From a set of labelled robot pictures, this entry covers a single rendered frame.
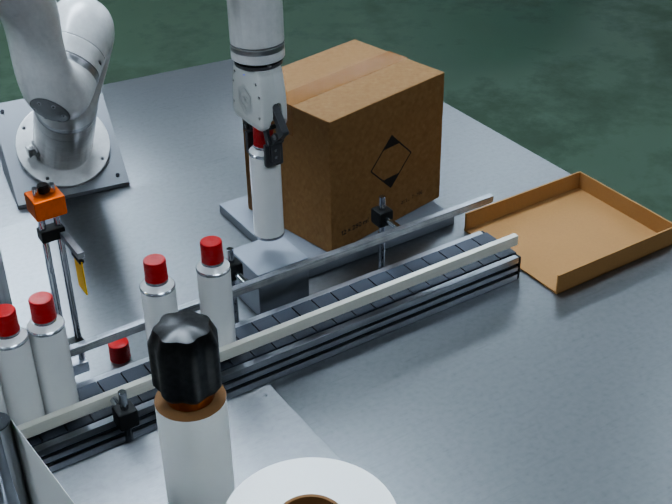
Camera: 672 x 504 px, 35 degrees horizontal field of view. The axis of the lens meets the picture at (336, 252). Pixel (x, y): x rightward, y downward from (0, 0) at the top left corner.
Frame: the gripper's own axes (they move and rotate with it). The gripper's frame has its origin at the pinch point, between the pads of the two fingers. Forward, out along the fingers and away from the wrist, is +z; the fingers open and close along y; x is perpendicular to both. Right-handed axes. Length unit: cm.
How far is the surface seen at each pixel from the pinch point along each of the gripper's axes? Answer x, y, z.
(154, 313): -28.4, 16.3, 11.7
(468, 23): 253, -253, 112
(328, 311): -0.3, 18.9, 21.4
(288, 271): -3.2, 11.6, 16.5
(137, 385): -33.5, 18.8, 21.1
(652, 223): 71, 22, 28
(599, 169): 198, -108, 113
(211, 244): -18.0, 15.5, 3.9
